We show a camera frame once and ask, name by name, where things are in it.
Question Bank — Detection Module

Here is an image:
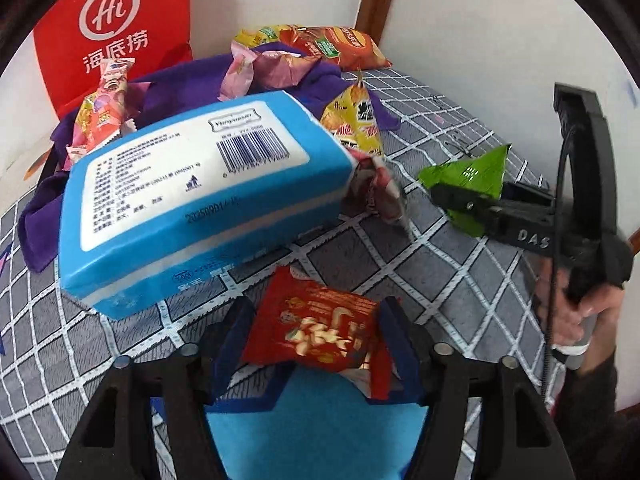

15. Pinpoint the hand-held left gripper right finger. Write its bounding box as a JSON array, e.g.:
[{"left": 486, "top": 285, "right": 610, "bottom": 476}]
[{"left": 380, "top": 296, "right": 576, "bottom": 480}]

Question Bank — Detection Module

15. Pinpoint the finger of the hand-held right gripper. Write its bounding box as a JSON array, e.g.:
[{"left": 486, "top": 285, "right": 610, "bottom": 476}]
[
  {"left": 430, "top": 183, "right": 552, "bottom": 254},
  {"left": 501, "top": 181, "right": 556, "bottom": 208}
]

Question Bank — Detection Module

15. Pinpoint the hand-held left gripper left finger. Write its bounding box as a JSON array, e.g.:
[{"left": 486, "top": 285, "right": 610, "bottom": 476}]
[{"left": 55, "top": 296, "right": 254, "bottom": 480}]

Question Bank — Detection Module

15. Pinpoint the green snack packet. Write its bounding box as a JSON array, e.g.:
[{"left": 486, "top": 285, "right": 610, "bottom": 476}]
[{"left": 417, "top": 144, "right": 512, "bottom": 239}]

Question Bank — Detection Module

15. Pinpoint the blue fabric storage box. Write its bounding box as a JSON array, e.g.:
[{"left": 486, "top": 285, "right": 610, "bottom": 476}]
[{"left": 204, "top": 362, "right": 432, "bottom": 480}]

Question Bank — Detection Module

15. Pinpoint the person's right forearm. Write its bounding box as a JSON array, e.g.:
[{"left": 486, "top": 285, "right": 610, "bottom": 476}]
[{"left": 560, "top": 342, "right": 623, "bottom": 413}]

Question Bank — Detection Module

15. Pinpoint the person's right hand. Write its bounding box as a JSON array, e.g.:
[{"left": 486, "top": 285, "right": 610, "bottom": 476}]
[{"left": 545, "top": 271, "right": 627, "bottom": 357}]

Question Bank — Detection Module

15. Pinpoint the grey plaid bed sheet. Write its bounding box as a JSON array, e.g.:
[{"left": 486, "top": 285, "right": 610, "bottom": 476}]
[{"left": 0, "top": 66, "right": 568, "bottom": 480}]

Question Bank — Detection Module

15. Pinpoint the red and white snack packet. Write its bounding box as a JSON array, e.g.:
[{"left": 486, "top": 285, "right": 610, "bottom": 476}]
[{"left": 344, "top": 151, "right": 417, "bottom": 233}]

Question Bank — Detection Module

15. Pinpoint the blue tissue pack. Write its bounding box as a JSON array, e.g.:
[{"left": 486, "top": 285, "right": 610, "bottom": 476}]
[{"left": 58, "top": 90, "right": 360, "bottom": 322}]

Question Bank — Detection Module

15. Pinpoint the orange chip bag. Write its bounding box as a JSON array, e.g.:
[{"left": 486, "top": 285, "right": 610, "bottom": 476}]
[{"left": 276, "top": 24, "right": 394, "bottom": 72}]

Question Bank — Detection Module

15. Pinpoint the purple cloth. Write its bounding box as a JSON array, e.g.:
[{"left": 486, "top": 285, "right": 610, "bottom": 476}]
[{"left": 17, "top": 42, "right": 403, "bottom": 273}]

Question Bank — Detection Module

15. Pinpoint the pink and yellow snack packet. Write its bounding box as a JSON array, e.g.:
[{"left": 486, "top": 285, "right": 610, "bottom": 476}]
[{"left": 64, "top": 56, "right": 137, "bottom": 163}]

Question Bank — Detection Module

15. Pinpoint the yellow chip bag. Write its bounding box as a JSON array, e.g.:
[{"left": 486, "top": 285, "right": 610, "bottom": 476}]
[{"left": 234, "top": 24, "right": 301, "bottom": 57}]

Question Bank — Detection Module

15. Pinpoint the red paper bag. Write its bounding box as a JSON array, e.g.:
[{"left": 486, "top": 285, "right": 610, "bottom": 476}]
[{"left": 32, "top": 0, "right": 195, "bottom": 117}]

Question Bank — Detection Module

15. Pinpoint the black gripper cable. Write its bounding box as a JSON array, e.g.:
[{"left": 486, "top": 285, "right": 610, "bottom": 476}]
[{"left": 541, "top": 125, "right": 578, "bottom": 403}]

